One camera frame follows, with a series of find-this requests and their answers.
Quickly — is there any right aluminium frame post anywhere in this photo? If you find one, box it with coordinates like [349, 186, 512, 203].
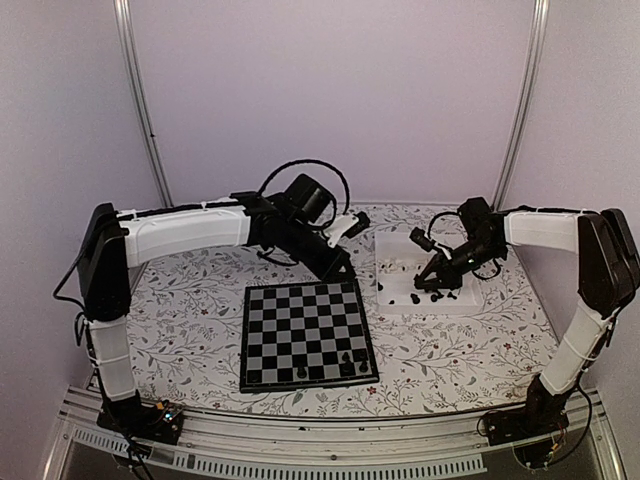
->
[491, 0, 550, 209]

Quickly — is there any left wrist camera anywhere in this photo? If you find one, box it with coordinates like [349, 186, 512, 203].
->
[321, 211, 370, 248]

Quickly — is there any white plastic tray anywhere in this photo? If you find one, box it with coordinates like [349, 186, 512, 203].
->
[372, 232, 485, 316]

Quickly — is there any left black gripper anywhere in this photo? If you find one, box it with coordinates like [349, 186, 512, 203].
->
[282, 220, 357, 284]

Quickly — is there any floral patterned table mat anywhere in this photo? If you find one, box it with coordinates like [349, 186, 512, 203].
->
[99, 202, 571, 419]

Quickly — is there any black white chessboard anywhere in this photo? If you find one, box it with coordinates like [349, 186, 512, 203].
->
[239, 280, 380, 393]

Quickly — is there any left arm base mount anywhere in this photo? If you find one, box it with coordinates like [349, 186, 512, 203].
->
[97, 385, 184, 445]

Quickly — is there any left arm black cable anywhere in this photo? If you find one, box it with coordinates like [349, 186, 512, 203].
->
[259, 158, 351, 221]

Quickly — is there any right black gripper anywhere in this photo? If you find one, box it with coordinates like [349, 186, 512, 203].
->
[415, 237, 503, 291]

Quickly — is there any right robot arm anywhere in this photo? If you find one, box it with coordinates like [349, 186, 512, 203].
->
[409, 197, 639, 436]

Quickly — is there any left aluminium frame post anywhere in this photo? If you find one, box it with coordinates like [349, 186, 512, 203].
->
[113, 0, 174, 207]

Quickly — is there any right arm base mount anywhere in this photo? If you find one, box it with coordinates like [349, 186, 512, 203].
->
[477, 396, 569, 469]

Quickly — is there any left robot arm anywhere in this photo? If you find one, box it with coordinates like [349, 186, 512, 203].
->
[52, 174, 370, 434]

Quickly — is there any aluminium frame post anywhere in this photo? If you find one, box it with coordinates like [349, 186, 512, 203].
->
[491, 0, 550, 209]
[113, 0, 174, 207]

